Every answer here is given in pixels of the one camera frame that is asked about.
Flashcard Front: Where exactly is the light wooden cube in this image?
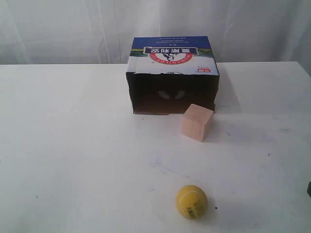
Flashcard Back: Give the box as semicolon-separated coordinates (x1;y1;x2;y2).
181;104;214;142

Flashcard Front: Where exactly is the white curtain backdrop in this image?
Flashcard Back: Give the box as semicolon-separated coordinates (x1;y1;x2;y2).
0;0;311;69

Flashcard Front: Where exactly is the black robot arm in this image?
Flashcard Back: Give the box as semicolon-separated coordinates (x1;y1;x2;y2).
307;182;311;197

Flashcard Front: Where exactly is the blue white cardboard box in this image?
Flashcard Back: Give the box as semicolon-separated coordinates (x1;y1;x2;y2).
126;36;220;115

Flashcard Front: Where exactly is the yellow tennis ball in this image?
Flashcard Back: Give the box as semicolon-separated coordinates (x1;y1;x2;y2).
175;185;208;219

